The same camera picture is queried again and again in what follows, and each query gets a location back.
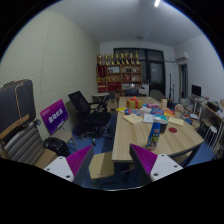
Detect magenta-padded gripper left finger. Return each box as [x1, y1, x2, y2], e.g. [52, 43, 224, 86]
[43, 144, 96, 187]

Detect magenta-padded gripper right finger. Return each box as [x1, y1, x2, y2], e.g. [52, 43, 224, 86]
[128, 143, 184, 186]

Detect blue drink bottle white cap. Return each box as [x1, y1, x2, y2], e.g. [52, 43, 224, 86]
[145, 116, 163, 152]

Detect black bag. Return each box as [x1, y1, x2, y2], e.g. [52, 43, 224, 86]
[43, 136, 71, 158]

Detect grey striped chair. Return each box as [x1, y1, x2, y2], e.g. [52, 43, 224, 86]
[0, 121, 44, 166]

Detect wooden chair seat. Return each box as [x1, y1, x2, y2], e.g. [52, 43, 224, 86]
[88, 151, 116, 181]

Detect cream book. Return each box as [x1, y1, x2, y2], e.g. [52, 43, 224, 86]
[168, 116, 185, 127]
[122, 113, 144, 126]

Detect purple sign board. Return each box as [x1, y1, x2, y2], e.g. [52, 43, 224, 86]
[39, 98, 70, 136]

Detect white book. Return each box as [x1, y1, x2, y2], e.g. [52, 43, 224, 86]
[143, 113, 157, 124]

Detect white round stool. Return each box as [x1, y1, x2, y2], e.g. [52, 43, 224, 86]
[203, 125, 218, 151]

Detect pink flowers in white pot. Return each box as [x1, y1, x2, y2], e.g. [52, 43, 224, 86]
[174, 103, 185, 119]

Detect small cardboard box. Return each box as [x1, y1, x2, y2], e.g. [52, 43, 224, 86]
[160, 98, 169, 110]

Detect black office chair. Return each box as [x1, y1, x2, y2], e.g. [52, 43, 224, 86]
[67, 90, 113, 138]

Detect yellow gift box red ribbon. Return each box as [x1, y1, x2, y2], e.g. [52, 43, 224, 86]
[126, 95, 144, 110]

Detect wooden side desk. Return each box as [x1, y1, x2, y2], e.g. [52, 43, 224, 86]
[188, 94, 224, 161]

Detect black suitcase brown trim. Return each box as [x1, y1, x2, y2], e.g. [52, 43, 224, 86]
[0, 79, 37, 136]

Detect black computer monitor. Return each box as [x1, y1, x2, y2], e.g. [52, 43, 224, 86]
[191, 84, 202, 98]

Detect small round table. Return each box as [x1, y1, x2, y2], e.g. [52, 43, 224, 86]
[91, 92, 110, 104]

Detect black glass double door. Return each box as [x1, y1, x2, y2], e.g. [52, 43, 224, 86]
[113, 47, 167, 96]

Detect wooden shelf unit with trophies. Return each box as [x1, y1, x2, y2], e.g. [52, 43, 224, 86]
[96, 51, 143, 94]

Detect white wall air conditioner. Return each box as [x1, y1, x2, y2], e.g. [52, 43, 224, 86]
[175, 51, 190, 63]

